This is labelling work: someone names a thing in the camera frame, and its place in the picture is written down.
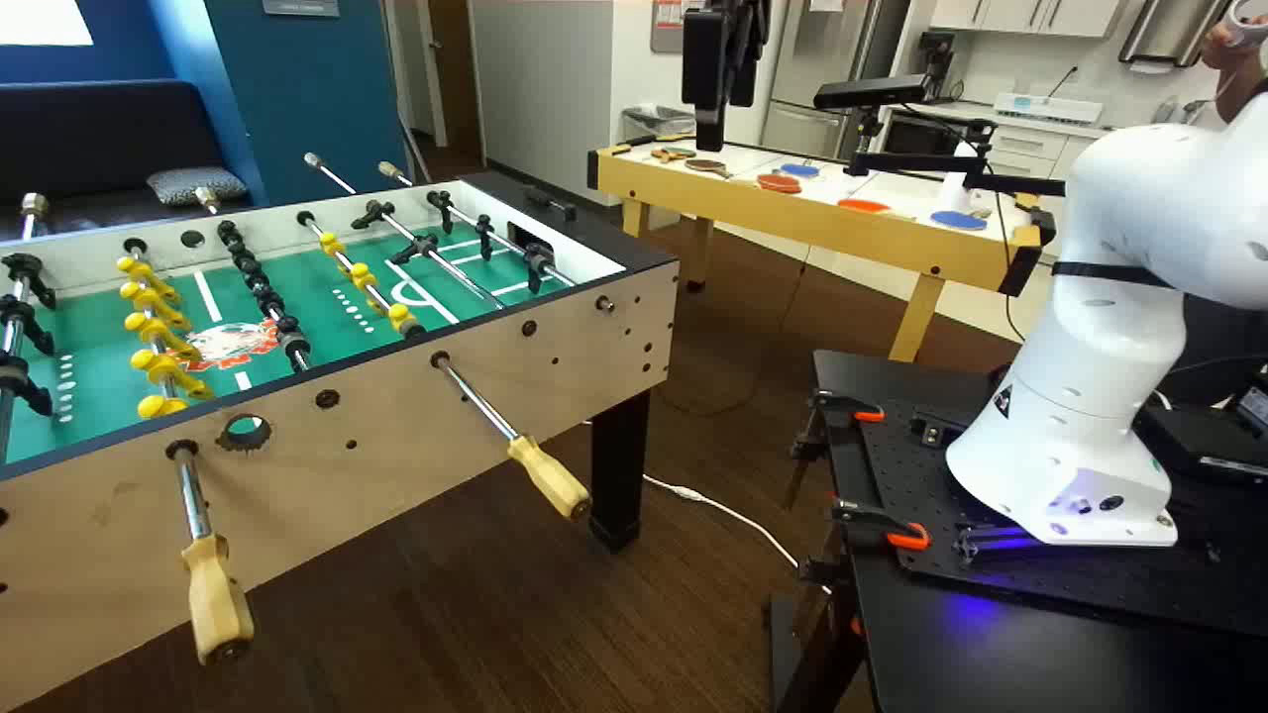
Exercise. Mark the foosball table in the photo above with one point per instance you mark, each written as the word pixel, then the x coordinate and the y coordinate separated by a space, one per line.
pixel 296 348

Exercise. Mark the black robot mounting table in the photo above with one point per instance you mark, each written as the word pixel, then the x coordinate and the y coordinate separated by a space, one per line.
pixel 992 620

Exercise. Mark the black camera on stand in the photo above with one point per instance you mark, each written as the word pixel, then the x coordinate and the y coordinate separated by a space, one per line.
pixel 859 101

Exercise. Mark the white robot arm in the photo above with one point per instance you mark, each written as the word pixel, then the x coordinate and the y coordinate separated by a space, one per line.
pixel 1156 214

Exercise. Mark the foosball rod wooden handle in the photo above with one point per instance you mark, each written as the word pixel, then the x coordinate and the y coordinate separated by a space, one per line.
pixel 547 478
pixel 218 615

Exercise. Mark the orange black clamp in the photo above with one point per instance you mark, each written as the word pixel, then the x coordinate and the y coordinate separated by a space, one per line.
pixel 899 533
pixel 854 408

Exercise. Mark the yellow air hockey table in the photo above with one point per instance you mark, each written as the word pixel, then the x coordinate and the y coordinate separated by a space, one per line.
pixel 884 218

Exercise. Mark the orange black clamp rear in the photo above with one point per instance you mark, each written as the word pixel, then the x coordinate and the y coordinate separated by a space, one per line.
pixel 854 408

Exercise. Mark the grey cushion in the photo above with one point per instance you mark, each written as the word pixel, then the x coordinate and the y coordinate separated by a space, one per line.
pixel 184 183

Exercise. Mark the orange black clamp front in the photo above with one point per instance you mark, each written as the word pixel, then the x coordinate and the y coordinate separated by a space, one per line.
pixel 899 533

